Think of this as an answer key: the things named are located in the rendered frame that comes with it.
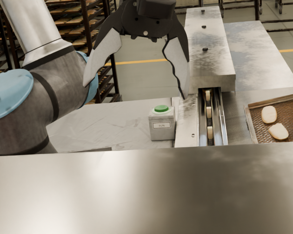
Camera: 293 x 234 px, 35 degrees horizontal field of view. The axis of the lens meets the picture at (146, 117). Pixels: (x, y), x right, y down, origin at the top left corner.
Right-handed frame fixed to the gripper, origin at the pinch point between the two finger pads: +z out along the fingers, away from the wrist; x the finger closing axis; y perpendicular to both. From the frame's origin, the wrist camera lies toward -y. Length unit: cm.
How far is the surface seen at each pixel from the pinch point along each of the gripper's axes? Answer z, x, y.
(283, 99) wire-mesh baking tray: 3, -47, 49
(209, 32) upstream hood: -14, -48, 130
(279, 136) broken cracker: 9.2, -38.1, 29.5
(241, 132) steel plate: 14, -39, 53
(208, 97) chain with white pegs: 7, -34, 75
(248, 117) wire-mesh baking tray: 8, -37, 45
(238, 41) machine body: -13, -69, 150
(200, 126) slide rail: 13, -27, 55
